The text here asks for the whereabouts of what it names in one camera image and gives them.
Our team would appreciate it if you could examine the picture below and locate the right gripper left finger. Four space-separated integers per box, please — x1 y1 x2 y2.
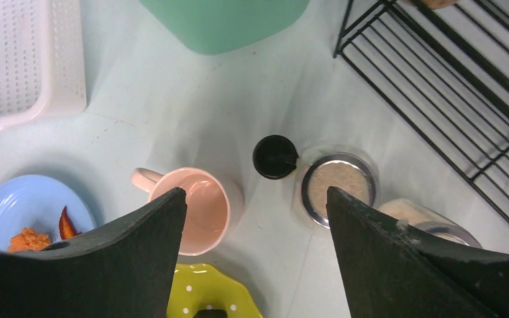
0 187 187 317

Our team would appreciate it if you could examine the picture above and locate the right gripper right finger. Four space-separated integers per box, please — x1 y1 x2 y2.
327 187 509 317

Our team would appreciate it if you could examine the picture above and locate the glass jar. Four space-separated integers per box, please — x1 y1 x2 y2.
378 198 482 248
292 144 380 231

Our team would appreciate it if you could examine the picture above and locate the small black-lid spice jar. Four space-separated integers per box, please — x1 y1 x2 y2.
252 134 299 180

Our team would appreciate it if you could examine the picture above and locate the green scalloped plate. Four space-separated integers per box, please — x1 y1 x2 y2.
166 263 262 317

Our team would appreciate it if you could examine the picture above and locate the orange chicken wing toy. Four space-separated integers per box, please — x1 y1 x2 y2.
58 206 80 240

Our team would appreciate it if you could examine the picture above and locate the pink ceramic mug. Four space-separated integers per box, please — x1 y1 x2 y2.
131 168 231 256

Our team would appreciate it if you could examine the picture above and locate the orange fried food piece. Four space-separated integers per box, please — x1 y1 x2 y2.
7 227 52 253

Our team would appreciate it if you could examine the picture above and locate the blue round plate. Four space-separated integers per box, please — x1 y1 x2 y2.
0 175 97 251

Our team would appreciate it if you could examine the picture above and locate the white plastic perforated basket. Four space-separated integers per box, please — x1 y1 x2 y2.
0 1 87 131

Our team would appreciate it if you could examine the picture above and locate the green plastic waste bin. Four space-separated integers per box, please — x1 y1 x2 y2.
141 0 309 55

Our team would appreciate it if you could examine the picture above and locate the black wire two-tier rack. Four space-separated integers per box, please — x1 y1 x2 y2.
334 1 509 233

